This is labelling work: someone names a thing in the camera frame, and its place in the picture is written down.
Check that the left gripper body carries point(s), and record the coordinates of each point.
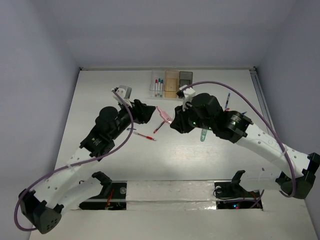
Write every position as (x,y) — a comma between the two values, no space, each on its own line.
(138,117)

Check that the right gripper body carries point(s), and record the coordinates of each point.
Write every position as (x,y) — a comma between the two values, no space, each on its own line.
(186,122)

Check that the pink highlighter marker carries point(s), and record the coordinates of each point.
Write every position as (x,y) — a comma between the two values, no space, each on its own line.
(166,118)

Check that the red gel pen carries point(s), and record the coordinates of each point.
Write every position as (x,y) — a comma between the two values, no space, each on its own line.
(162,123)

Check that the green highlighter marker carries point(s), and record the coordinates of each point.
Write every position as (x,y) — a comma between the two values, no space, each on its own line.
(203,135)

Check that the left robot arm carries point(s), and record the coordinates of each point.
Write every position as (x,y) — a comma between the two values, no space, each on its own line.
(45,201)

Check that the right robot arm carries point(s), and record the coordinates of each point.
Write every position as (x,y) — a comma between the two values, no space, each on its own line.
(297,170)

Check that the red pen thin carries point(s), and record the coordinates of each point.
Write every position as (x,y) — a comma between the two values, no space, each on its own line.
(144,136)

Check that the clear plastic container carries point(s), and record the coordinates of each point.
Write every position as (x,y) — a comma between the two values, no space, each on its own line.
(156,74)

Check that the teal capped white marker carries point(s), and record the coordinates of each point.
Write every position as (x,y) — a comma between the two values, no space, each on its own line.
(158,84)

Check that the red capped white marker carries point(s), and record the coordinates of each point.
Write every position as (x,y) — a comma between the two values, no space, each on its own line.
(156,85)

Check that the orange plastic container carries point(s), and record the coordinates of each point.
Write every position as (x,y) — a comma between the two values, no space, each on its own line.
(171,83)

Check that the blue capped white marker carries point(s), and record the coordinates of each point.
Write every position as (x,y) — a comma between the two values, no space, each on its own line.
(161,85)

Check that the grey plastic container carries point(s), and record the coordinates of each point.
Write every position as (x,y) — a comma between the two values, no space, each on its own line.
(185,78)

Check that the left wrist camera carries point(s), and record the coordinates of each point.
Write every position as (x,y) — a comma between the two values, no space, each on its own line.
(123,91)

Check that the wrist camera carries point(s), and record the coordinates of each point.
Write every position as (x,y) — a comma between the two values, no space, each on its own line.
(186,93)
(123,91)

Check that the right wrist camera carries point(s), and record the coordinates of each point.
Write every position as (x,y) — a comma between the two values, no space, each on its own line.
(186,93)

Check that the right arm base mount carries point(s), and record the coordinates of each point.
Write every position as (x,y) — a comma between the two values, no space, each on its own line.
(231,196)

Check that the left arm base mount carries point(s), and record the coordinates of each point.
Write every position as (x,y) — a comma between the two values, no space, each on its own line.
(112,195)

